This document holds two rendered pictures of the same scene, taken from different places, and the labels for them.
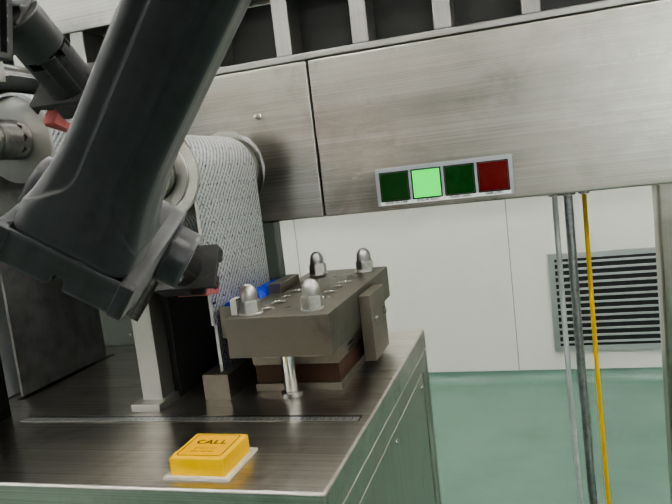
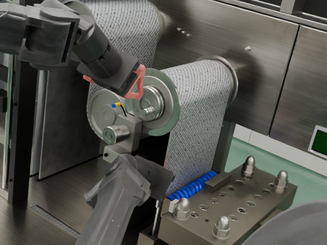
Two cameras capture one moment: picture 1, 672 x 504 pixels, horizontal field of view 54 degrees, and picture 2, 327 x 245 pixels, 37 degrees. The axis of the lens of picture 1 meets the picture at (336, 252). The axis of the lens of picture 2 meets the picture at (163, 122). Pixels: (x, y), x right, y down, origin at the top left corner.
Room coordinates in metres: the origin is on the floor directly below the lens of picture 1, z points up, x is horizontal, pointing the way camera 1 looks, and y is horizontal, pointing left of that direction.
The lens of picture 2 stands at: (0.07, -0.02, 1.62)
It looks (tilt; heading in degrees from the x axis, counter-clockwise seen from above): 23 degrees down; 15
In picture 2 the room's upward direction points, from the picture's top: 11 degrees clockwise
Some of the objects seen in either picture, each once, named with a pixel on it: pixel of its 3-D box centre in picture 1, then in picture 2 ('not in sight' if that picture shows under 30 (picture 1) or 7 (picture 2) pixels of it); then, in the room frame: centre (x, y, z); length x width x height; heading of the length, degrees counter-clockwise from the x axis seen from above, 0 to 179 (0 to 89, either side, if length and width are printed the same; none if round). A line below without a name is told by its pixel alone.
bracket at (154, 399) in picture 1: (141, 309); (116, 180); (0.99, 0.30, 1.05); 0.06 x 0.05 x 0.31; 163
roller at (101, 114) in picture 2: not in sight; (140, 104); (1.17, 0.34, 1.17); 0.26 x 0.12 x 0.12; 163
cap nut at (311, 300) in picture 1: (311, 293); (222, 225); (0.95, 0.04, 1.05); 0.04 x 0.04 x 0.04
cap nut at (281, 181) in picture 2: (363, 259); (282, 178); (1.26, -0.05, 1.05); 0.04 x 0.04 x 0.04
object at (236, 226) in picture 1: (237, 255); (191, 157); (1.11, 0.17, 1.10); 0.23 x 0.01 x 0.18; 163
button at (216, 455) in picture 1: (210, 454); not in sight; (0.75, 0.17, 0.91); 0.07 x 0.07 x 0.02; 73
